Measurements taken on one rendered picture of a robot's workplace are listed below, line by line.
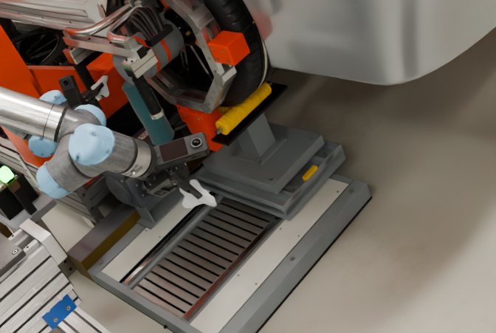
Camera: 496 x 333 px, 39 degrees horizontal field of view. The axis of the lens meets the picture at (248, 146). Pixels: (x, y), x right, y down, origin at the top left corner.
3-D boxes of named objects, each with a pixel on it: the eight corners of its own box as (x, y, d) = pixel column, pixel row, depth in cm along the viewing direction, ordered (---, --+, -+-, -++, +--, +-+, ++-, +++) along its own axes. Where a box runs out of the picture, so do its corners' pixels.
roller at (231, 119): (278, 90, 253) (273, 77, 250) (225, 141, 240) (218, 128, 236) (267, 88, 257) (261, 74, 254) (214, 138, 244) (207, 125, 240)
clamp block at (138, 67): (159, 61, 208) (151, 46, 205) (137, 79, 204) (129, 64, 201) (149, 59, 211) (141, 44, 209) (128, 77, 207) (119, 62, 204)
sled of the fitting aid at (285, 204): (346, 160, 273) (339, 141, 267) (290, 223, 257) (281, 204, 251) (257, 136, 308) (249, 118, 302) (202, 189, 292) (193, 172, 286)
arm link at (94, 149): (60, 134, 131) (91, 112, 127) (103, 148, 140) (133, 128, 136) (66, 171, 127) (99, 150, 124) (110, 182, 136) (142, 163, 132)
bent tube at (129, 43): (177, 14, 210) (162, -18, 204) (131, 50, 202) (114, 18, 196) (143, 9, 222) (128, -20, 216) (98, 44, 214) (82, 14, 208)
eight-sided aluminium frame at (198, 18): (255, 111, 229) (190, -39, 199) (242, 123, 226) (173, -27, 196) (156, 87, 267) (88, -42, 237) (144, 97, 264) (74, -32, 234)
